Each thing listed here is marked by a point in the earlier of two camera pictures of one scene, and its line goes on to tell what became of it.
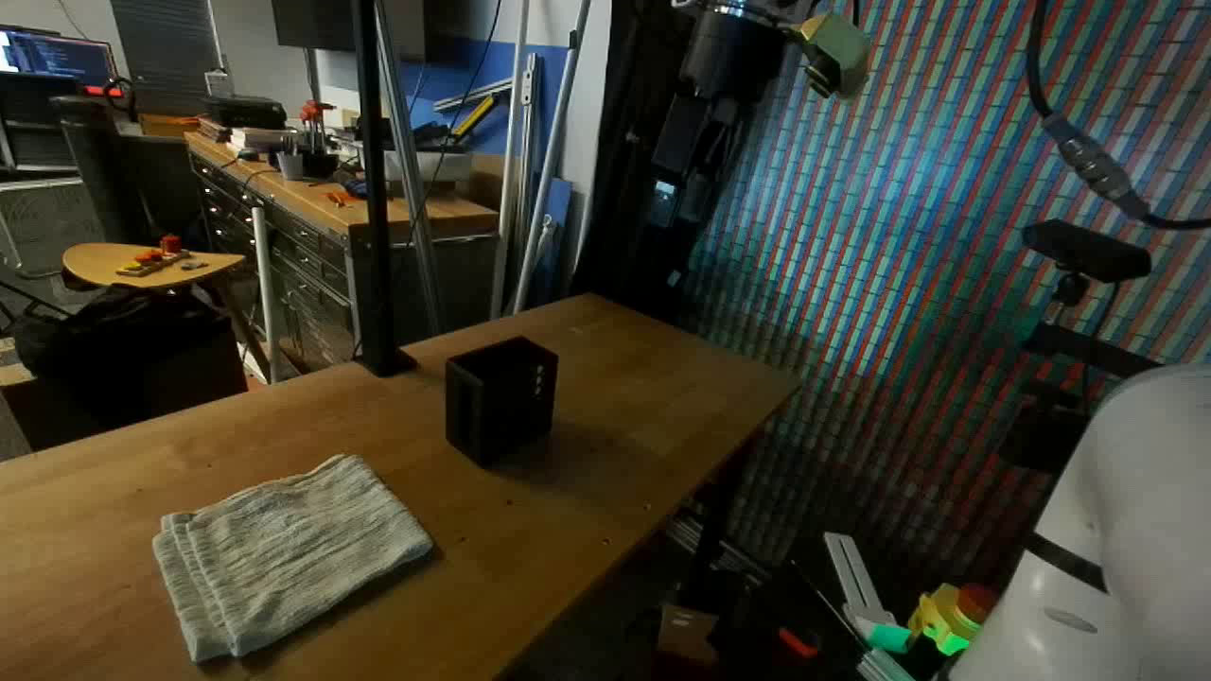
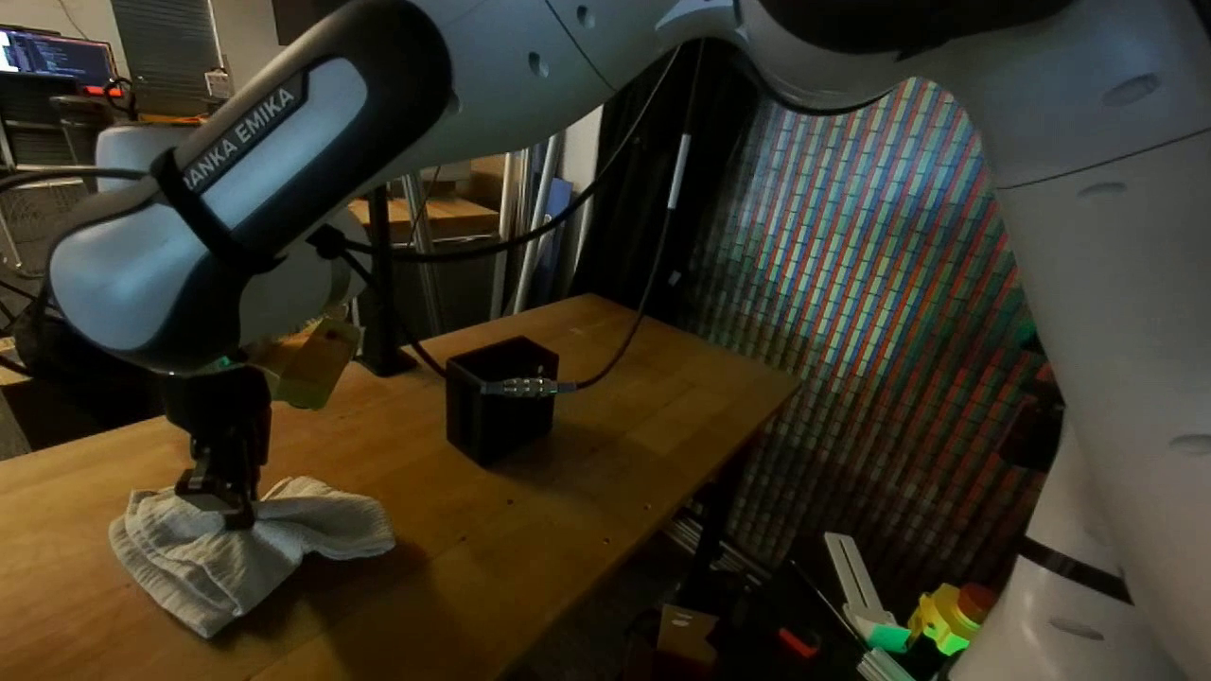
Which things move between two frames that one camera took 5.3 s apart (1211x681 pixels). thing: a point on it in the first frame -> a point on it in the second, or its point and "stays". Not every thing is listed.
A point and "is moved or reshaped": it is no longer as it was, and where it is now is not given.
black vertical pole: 384,361 stays
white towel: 267,555 is moved or reshaped
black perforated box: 500,397 stays
